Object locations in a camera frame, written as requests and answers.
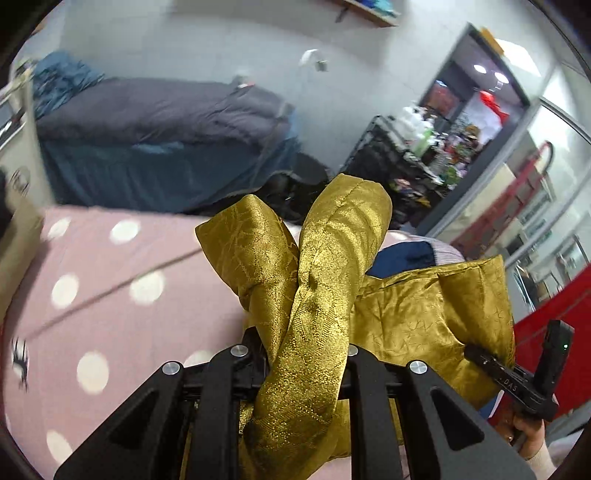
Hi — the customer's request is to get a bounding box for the red cabinet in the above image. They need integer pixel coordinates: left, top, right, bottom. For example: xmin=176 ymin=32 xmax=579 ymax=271
xmin=512 ymin=276 xmax=591 ymax=418

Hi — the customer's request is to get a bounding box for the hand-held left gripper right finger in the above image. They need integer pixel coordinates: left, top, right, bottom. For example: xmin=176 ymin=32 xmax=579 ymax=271
xmin=339 ymin=344 xmax=537 ymax=480

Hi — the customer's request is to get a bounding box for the wooden wall shelf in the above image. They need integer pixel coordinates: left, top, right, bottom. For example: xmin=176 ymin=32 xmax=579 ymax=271
xmin=332 ymin=0 xmax=400 ymax=28

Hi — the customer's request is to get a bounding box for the white appliance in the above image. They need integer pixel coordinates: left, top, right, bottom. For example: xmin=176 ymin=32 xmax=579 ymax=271
xmin=0 ymin=65 xmax=56 ymax=210

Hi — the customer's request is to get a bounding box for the beige cloth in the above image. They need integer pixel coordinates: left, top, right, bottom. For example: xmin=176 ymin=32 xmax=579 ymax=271
xmin=0 ymin=191 xmax=45 ymax=319

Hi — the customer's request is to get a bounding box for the red hanging ornament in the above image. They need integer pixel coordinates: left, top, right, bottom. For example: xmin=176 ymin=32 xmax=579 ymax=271
xmin=478 ymin=90 xmax=509 ymax=126

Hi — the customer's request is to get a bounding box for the person's right forearm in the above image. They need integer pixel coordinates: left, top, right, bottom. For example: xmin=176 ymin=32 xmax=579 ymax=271
xmin=525 ymin=440 xmax=561 ymax=480

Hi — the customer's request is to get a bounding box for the gold satin padded jacket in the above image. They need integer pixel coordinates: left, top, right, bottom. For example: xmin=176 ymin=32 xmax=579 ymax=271
xmin=185 ymin=174 xmax=517 ymax=480

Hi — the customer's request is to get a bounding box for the pink polka dot bedsheet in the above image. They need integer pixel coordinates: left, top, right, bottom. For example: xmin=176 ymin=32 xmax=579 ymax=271
xmin=0 ymin=205 xmax=465 ymax=480

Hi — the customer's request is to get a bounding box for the black storage rack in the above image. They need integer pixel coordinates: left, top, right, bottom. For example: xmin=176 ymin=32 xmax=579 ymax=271
xmin=341 ymin=107 xmax=481 ymax=234

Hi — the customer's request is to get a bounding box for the grey duvet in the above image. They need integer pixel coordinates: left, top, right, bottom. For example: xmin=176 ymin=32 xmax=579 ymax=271
xmin=36 ymin=78 xmax=296 ymax=149

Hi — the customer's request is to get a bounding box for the person's right hand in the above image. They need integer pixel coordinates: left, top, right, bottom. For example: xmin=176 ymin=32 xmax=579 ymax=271
xmin=508 ymin=412 xmax=549 ymax=459

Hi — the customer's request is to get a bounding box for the navy blue padded coat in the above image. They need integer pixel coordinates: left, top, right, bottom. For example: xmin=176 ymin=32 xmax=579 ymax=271
xmin=368 ymin=240 xmax=438 ymax=280

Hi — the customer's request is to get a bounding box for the blue bed skirt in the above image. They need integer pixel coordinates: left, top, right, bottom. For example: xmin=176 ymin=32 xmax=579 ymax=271
xmin=39 ymin=124 xmax=303 ymax=214

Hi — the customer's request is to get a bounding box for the black cable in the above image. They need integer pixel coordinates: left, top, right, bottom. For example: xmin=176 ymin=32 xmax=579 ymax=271
xmin=13 ymin=251 xmax=204 ymax=344

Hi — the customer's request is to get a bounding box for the blue crumpled cloth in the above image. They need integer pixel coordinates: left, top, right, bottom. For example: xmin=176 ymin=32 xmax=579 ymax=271
xmin=31 ymin=50 xmax=106 ymax=118

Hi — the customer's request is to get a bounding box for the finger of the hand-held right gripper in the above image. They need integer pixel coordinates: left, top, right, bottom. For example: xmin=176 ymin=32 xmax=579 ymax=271
xmin=463 ymin=345 xmax=502 ymax=374

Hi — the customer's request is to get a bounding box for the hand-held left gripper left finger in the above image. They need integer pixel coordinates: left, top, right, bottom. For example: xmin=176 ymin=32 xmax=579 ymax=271
xmin=53 ymin=330 xmax=269 ymax=480

